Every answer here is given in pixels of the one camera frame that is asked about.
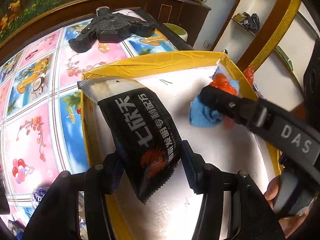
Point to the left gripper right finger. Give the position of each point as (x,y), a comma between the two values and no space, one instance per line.
(233,197)

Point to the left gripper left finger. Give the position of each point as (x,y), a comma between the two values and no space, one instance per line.
(57,215)

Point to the blue knitted item red bag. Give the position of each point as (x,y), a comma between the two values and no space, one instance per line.
(203,112)

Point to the black snack packet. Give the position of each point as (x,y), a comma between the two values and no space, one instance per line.
(143,131)

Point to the blue white patterned bag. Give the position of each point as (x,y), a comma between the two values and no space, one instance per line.
(37,195)

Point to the person right hand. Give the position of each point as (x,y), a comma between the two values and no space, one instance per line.
(288,224)

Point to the red plastic bag on cabinet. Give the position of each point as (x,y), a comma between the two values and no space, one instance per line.
(249,75)

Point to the yellow-rimmed white foam box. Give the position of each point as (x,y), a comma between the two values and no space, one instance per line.
(176,78)

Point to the white green stool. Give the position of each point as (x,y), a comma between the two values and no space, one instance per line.
(177,30)

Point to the dark wooden sideboard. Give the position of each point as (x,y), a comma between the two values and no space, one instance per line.
(188,15)

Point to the black star-shaped device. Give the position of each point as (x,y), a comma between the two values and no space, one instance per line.
(109,27)

